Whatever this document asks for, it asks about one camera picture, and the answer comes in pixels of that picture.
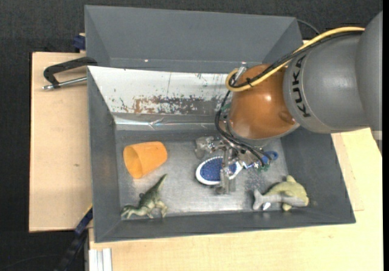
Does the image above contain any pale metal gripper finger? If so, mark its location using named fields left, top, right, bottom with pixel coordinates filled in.
left=219, top=154, right=229, bottom=194
left=228, top=168, right=237, bottom=193

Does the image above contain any blue and white oval brush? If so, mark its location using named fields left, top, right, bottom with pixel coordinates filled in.
left=195, top=150, right=279, bottom=186

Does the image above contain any grey-green toy dolphin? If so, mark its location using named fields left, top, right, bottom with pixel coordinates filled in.
left=252, top=174, right=310, bottom=212

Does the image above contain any green toy dinosaur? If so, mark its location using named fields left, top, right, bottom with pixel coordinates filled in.
left=120, top=173, right=169, bottom=220

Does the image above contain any orange plastic cup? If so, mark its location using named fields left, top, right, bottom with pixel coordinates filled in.
left=123, top=141, right=168, bottom=180

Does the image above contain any grey metal bin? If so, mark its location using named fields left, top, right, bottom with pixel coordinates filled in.
left=83, top=4, right=357, bottom=243

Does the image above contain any pale wood flat board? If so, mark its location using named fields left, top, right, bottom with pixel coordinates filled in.
left=29, top=50, right=365, bottom=233

